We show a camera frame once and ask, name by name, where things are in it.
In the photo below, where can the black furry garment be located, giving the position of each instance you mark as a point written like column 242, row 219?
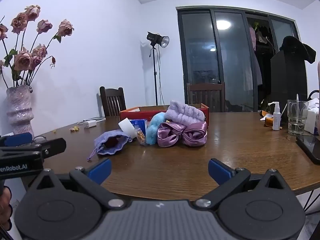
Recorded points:
column 297, row 47

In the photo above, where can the light blue plush toy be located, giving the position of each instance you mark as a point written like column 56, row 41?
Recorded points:
column 155, row 130

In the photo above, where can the red cardboard box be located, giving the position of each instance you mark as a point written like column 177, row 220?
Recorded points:
column 130, row 113

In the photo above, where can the person's left hand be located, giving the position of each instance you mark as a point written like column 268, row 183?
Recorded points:
column 5, row 205

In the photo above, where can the blue milk carton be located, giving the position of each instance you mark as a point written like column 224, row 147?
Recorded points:
column 140, row 125

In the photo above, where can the black metal table leg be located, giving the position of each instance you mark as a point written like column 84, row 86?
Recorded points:
column 311, row 200

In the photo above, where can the black phone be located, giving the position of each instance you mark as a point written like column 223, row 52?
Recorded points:
column 310, row 148

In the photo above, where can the white spray bottle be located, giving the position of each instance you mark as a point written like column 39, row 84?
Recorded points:
column 276, row 118

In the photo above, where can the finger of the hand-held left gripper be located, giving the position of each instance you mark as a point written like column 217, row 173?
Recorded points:
column 18, row 139
column 55, row 146

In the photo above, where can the dark wooden slatted chair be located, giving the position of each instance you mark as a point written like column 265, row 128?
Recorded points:
column 112, row 102
column 206, row 96

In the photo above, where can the lavender fluffy towel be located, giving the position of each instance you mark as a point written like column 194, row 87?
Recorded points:
column 183, row 112

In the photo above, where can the yellow crumbs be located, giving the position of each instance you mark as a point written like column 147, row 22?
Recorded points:
column 74, row 130

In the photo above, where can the glass jar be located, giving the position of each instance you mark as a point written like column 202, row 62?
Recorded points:
column 297, row 117

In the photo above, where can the orange foil packet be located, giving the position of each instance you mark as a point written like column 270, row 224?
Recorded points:
column 268, row 121

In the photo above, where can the clear snack packet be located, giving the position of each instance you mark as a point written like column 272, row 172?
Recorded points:
column 140, row 137

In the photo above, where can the white tissue pack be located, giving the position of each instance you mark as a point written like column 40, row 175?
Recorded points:
column 312, row 117

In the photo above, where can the hanging pink garment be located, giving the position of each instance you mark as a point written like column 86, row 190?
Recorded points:
column 253, row 40

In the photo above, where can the bunch of dried pink roses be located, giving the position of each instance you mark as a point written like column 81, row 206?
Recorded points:
column 23, row 60

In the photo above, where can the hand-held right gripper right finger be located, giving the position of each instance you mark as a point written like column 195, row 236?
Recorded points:
column 220, row 171

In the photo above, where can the white charger plug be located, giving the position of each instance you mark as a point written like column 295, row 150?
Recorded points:
column 90, row 124

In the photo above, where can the studio light on stand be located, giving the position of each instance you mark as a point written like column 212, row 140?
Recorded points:
column 156, row 40

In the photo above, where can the sliding glass door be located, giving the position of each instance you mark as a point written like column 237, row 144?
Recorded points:
column 200, row 55

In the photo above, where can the white foam block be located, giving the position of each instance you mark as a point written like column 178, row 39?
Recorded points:
column 125, row 127

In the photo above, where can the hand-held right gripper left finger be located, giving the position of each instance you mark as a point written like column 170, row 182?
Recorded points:
column 100, row 171

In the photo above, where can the black monitor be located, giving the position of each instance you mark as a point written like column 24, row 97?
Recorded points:
column 287, row 80

